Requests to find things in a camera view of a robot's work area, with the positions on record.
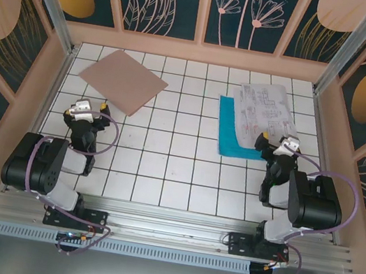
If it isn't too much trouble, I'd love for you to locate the white paper L-shaped diagram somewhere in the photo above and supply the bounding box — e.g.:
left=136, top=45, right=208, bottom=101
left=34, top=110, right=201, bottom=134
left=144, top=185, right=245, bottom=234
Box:
left=226, top=77, right=306, bottom=157

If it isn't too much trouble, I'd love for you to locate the brown paper folder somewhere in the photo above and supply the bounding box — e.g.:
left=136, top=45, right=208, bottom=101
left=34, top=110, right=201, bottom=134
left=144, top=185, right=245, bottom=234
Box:
left=73, top=43, right=173, bottom=123

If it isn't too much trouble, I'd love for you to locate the cyan blue sheet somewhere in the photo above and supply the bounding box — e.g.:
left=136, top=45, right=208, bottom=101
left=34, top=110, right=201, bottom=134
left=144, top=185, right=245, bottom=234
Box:
left=209, top=95, right=275, bottom=164

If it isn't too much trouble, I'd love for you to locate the white printed paper sheet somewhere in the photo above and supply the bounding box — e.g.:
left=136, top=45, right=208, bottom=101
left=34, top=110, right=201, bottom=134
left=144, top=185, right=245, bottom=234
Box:
left=224, top=80, right=260, bottom=149

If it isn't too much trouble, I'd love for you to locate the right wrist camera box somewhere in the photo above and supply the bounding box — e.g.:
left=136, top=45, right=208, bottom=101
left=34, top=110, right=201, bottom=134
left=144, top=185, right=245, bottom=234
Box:
left=273, top=133, right=303, bottom=161

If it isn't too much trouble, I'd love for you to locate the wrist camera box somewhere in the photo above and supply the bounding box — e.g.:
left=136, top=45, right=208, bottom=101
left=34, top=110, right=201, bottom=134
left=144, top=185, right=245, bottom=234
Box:
left=67, top=96, right=97, bottom=121
left=273, top=133, right=303, bottom=161

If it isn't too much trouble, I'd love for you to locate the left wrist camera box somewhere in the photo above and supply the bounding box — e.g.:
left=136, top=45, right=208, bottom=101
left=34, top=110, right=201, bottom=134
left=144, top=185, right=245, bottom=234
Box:
left=67, top=96, right=97, bottom=121

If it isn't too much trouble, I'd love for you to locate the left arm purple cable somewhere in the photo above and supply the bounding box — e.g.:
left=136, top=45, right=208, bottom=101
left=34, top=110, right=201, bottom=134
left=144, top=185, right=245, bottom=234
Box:
left=13, top=101, right=132, bottom=262

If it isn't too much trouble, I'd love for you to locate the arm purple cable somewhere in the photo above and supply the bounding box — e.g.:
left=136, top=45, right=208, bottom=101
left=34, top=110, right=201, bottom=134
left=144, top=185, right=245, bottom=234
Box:
left=13, top=101, right=132, bottom=262
left=252, top=141, right=366, bottom=274

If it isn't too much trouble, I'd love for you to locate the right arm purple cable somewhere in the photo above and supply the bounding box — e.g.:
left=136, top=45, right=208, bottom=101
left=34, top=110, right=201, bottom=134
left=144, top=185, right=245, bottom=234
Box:
left=252, top=141, right=366, bottom=274

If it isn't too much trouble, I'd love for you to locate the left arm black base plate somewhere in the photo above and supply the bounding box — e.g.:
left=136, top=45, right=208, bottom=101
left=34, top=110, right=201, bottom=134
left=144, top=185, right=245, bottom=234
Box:
left=41, top=200, right=110, bottom=236

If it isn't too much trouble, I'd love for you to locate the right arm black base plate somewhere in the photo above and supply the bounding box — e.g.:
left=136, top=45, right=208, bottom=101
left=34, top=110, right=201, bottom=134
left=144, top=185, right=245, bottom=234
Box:
left=224, top=230, right=293, bottom=269

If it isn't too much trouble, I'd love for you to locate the aluminium mounting rail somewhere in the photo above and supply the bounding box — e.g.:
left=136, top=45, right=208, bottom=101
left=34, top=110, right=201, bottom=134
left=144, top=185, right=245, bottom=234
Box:
left=0, top=176, right=361, bottom=274

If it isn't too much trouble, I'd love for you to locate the grey slotted cable duct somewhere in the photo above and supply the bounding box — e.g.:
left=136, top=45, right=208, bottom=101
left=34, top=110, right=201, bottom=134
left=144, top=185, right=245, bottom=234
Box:
left=0, top=219, right=253, bottom=274

